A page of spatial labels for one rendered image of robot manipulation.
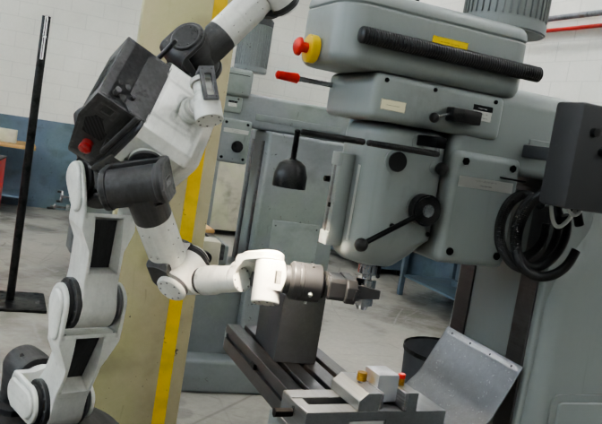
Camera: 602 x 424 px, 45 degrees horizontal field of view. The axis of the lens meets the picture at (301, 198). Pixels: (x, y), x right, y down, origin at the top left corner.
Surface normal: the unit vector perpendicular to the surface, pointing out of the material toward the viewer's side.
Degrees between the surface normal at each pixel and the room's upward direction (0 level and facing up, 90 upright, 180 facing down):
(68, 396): 118
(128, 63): 59
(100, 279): 95
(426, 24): 90
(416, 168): 90
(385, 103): 90
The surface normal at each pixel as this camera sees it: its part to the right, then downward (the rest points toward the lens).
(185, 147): 0.63, -0.37
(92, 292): 0.65, 0.02
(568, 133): -0.91, -0.11
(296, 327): 0.29, 0.13
